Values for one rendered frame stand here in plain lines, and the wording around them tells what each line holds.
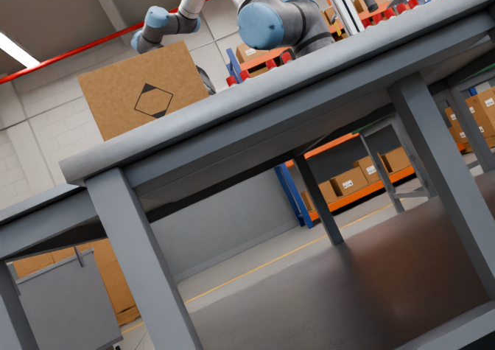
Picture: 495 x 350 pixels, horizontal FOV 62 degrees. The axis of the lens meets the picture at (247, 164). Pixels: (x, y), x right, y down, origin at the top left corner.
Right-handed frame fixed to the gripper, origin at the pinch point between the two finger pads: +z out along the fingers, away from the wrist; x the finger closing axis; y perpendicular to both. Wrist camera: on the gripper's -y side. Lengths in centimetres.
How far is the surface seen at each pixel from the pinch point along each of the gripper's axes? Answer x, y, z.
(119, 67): 18.2, -41.0, -15.5
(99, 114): 31, -42, -11
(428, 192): -54, 118, 131
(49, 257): 176, 291, -90
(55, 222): 55, -60, 2
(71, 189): 47, -64, 2
